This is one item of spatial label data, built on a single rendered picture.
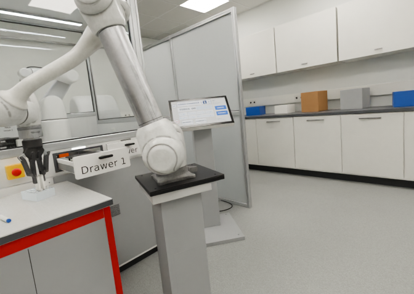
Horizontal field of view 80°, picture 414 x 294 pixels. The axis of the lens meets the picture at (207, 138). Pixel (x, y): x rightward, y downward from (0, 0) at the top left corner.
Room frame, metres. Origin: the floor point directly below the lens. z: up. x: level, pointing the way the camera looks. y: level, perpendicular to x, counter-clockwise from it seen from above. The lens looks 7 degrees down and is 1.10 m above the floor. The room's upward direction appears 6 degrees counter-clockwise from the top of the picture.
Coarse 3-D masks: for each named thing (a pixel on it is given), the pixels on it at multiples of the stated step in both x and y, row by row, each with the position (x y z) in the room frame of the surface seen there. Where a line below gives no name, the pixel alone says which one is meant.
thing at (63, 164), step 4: (60, 160) 1.38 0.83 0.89; (64, 160) 1.33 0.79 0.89; (68, 160) 1.47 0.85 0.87; (60, 164) 1.37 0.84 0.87; (64, 164) 1.33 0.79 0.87; (68, 164) 1.29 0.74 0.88; (72, 164) 1.25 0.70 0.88; (60, 168) 1.38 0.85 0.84; (64, 168) 1.34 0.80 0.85; (68, 168) 1.29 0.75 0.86; (72, 168) 1.25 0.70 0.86; (72, 172) 1.25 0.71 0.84
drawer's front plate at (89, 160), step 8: (104, 152) 1.28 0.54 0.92; (112, 152) 1.31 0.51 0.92; (120, 152) 1.34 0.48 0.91; (128, 152) 1.38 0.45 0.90; (72, 160) 1.18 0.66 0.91; (80, 160) 1.19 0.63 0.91; (88, 160) 1.22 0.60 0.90; (96, 160) 1.25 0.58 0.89; (104, 160) 1.28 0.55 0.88; (112, 160) 1.31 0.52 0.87; (120, 160) 1.34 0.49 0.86; (128, 160) 1.37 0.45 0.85; (80, 168) 1.19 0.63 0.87; (88, 168) 1.21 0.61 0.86; (96, 168) 1.24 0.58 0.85; (104, 168) 1.27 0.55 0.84; (112, 168) 1.30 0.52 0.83; (120, 168) 1.33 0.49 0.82; (80, 176) 1.18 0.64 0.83; (88, 176) 1.21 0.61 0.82
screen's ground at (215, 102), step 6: (174, 102) 2.15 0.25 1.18; (216, 102) 2.18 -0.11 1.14; (222, 102) 2.18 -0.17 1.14; (174, 108) 2.10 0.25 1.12; (180, 108) 2.11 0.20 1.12; (186, 108) 2.11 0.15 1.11; (210, 108) 2.13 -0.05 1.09; (174, 114) 2.06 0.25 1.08; (216, 114) 2.09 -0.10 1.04; (228, 114) 2.10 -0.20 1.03; (180, 120) 2.02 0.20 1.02; (210, 120) 2.04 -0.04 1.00; (216, 120) 2.05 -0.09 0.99; (222, 120) 2.05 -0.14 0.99; (228, 120) 2.05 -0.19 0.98
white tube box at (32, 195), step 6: (24, 192) 1.12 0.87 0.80; (30, 192) 1.11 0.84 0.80; (36, 192) 1.10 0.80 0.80; (42, 192) 1.10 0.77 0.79; (48, 192) 1.12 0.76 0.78; (54, 192) 1.14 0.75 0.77; (24, 198) 1.12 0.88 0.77; (30, 198) 1.10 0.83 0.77; (36, 198) 1.07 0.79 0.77; (42, 198) 1.09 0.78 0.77
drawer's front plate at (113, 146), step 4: (132, 140) 1.75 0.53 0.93; (136, 140) 1.78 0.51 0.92; (108, 144) 1.63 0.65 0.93; (112, 144) 1.64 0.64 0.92; (116, 144) 1.67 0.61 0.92; (120, 144) 1.69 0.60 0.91; (124, 144) 1.71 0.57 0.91; (136, 144) 1.77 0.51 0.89; (108, 148) 1.62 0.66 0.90; (112, 148) 1.64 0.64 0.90; (116, 148) 1.66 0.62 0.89; (128, 148) 1.72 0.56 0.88; (132, 148) 1.75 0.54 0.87; (136, 152) 1.77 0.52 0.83; (140, 152) 1.79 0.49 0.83
